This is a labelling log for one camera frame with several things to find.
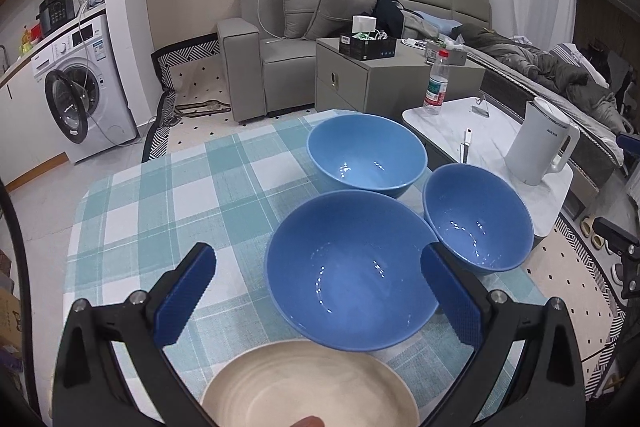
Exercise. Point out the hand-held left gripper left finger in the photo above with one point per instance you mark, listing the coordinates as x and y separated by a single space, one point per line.
185 297

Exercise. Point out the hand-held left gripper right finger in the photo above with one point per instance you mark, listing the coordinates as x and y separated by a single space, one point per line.
452 297

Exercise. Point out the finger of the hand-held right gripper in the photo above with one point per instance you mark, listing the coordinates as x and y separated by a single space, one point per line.
622 242

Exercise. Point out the beige bowl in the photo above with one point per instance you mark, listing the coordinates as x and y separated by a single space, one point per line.
310 382

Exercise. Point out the person's left hand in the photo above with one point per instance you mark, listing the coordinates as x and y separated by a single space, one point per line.
308 422

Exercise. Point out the pair of slippers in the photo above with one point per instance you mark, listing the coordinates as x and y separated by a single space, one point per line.
592 232

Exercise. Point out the small blue bowl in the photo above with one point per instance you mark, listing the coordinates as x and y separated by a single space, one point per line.
477 217

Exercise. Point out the white electric kettle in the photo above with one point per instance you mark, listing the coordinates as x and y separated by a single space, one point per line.
537 142

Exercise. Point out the white coffee table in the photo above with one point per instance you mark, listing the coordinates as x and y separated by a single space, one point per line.
490 142

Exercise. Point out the open cardboard box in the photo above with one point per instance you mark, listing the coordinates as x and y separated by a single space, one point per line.
7 307

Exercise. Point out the small metal stand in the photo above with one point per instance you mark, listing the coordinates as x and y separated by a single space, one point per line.
481 107

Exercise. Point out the grey duvet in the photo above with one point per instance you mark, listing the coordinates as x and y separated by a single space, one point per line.
540 67

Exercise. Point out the white washing machine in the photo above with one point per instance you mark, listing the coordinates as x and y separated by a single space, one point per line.
100 107

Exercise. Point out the plastic water bottle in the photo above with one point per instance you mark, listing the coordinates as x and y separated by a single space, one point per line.
436 87

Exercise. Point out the grey side cabinet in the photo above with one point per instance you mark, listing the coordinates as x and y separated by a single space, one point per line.
380 82

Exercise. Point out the grey sofa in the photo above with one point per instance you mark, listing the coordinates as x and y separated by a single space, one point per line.
250 57

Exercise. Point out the white kitchen counter cabinet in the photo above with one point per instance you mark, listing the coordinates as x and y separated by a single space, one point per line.
10 107

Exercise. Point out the black box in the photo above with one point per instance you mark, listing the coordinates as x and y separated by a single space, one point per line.
365 49

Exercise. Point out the white tissue box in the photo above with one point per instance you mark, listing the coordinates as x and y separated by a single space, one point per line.
363 26

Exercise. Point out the dark clothing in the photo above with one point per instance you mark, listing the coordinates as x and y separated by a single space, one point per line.
390 17

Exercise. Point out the red container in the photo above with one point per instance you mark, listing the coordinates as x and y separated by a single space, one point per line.
35 32

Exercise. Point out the grey cushion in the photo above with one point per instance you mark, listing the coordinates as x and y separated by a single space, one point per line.
295 9
340 9

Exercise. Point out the black pressure cooker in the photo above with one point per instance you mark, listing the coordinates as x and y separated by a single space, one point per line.
56 14

